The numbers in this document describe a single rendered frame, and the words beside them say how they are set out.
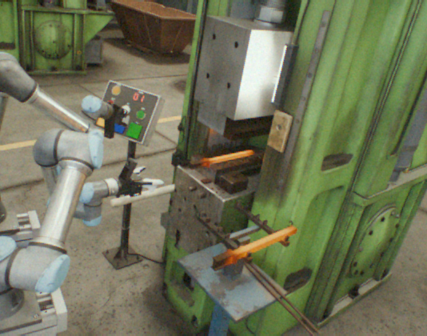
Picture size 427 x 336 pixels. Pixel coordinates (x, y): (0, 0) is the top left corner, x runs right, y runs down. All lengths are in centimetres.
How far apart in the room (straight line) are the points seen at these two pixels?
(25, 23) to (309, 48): 520
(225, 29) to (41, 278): 123
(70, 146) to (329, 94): 99
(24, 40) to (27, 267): 537
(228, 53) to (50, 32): 491
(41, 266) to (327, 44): 128
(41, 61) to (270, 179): 518
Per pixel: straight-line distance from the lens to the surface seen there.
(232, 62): 185
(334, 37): 170
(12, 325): 146
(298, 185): 186
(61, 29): 663
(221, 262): 147
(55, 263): 131
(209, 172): 205
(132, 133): 227
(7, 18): 655
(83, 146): 143
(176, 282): 256
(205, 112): 201
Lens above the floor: 189
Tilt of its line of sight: 26 degrees down
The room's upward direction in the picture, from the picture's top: 11 degrees clockwise
